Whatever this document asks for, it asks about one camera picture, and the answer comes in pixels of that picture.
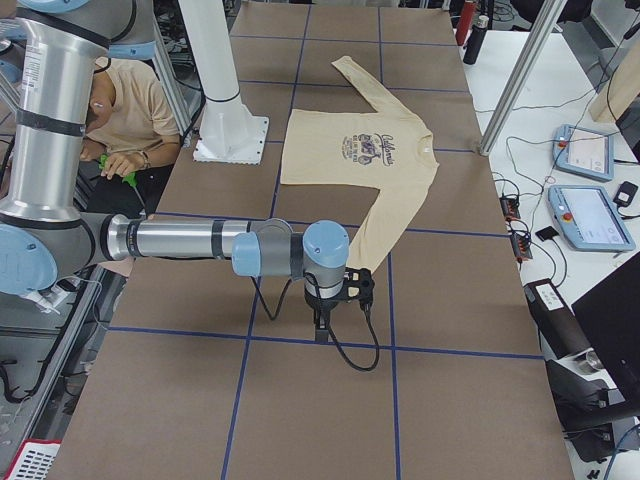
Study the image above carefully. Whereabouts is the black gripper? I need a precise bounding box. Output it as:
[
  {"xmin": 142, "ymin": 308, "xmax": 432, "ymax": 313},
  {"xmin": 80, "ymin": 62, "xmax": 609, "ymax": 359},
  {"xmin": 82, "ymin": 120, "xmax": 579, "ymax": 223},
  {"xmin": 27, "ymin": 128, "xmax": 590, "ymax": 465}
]
[{"xmin": 304, "ymin": 285, "xmax": 345, "ymax": 343}]

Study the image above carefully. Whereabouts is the beige long sleeve shirt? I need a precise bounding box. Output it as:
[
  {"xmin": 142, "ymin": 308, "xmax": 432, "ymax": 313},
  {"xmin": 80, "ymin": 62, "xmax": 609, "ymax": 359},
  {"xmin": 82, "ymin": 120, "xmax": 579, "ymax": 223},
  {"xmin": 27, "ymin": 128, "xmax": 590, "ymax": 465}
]
[{"xmin": 281, "ymin": 56, "xmax": 438, "ymax": 271}]

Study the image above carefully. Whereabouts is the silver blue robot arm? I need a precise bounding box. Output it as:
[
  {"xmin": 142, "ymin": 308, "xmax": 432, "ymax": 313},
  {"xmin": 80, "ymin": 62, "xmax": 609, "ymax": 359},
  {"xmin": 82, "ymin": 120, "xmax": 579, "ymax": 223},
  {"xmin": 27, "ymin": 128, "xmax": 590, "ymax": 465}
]
[{"xmin": 1, "ymin": 1, "xmax": 350, "ymax": 341}]

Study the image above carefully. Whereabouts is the orange electronics board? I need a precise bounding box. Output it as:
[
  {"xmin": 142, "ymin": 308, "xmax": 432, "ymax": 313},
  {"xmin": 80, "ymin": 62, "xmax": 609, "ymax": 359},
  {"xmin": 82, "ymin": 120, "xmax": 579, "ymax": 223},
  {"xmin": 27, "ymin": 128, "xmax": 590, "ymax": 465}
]
[{"xmin": 499, "ymin": 196, "xmax": 521, "ymax": 221}]

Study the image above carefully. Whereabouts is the person in beige shirt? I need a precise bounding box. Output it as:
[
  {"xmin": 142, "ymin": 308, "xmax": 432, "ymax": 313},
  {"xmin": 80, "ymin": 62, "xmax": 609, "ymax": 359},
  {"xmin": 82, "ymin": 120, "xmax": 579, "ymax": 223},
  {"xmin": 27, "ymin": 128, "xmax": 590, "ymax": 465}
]
[{"xmin": 80, "ymin": 57, "xmax": 181, "ymax": 219}]

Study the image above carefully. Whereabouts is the lower blue teach pendant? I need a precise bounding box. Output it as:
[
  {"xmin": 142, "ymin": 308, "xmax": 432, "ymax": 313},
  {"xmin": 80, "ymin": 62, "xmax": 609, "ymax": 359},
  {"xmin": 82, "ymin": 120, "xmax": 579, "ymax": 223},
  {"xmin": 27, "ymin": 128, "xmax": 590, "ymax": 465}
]
[{"xmin": 547, "ymin": 185, "xmax": 636, "ymax": 252}]

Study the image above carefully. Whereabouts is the blue teach pendant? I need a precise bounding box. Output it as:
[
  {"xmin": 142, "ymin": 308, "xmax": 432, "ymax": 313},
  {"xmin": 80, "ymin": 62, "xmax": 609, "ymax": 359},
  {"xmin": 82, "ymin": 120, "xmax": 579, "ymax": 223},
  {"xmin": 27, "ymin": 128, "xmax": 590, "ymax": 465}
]
[
  {"xmin": 552, "ymin": 124, "xmax": 614, "ymax": 182},
  {"xmin": 547, "ymin": 185, "xmax": 636, "ymax": 252}
]

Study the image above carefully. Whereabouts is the black monitor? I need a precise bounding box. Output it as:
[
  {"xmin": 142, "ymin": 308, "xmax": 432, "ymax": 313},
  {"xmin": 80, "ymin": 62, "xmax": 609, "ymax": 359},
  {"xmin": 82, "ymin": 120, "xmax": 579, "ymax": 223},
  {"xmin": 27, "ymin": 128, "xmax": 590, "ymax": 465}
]
[{"xmin": 572, "ymin": 255, "xmax": 640, "ymax": 400}]

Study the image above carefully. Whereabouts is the upper blue teach pendant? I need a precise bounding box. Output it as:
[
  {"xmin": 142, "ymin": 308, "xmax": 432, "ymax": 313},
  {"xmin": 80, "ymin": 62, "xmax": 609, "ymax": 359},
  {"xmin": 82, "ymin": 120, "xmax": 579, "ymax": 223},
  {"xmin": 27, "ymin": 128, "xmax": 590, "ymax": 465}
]
[{"xmin": 552, "ymin": 124, "xmax": 614, "ymax": 182}]

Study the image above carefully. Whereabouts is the red white basket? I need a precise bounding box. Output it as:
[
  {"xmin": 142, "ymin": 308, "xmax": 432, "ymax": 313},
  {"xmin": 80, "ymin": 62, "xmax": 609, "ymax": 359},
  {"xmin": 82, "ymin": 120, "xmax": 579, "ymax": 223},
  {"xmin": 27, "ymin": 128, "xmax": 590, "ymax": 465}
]
[{"xmin": 4, "ymin": 439, "xmax": 61, "ymax": 480}]

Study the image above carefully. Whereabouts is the black power adapter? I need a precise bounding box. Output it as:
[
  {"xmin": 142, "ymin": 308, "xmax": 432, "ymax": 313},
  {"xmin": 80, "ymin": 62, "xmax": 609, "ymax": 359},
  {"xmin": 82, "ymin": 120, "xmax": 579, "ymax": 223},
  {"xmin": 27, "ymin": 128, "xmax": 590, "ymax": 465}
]
[{"xmin": 613, "ymin": 181, "xmax": 639, "ymax": 207}]

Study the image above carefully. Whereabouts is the red water bottle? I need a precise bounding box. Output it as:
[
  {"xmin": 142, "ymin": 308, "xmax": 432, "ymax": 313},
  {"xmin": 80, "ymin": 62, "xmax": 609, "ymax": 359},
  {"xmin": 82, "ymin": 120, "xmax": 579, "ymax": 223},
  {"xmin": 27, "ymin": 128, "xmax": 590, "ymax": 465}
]
[{"xmin": 455, "ymin": 0, "xmax": 476, "ymax": 46}]

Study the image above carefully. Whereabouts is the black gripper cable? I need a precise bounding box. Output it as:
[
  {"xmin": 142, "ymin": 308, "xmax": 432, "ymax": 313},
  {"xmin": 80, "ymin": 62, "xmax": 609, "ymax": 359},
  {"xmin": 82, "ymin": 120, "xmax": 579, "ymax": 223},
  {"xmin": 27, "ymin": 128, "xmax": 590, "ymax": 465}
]
[{"xmin": 252, "ymin": 274, "xmax": 381, "ymax": 372}]

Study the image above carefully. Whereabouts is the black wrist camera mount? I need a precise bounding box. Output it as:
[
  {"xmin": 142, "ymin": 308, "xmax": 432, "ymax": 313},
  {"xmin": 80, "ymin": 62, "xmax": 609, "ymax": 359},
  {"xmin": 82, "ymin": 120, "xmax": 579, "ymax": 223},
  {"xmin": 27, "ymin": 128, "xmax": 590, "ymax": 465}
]
[{"xmin": 343, "ymin": 267, "xmax": 375, "ymax": 312}]

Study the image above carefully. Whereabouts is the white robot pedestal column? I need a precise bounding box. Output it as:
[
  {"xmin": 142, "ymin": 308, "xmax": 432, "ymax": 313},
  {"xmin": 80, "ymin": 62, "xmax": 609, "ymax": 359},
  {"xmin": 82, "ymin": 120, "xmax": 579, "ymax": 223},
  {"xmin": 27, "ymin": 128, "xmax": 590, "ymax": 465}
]
[{"xmin": 179, "ymin": 0, "xmax": 269, "ymax": 165}]

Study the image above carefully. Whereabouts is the aluminium frame post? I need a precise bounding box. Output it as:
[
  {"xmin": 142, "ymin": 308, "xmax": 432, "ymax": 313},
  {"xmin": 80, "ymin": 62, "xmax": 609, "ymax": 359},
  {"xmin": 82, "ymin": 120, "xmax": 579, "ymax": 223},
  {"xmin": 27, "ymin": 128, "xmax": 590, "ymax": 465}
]
[{"xmin": 478, "ymin": 0, "xmax": 567, "ymax": 156}]

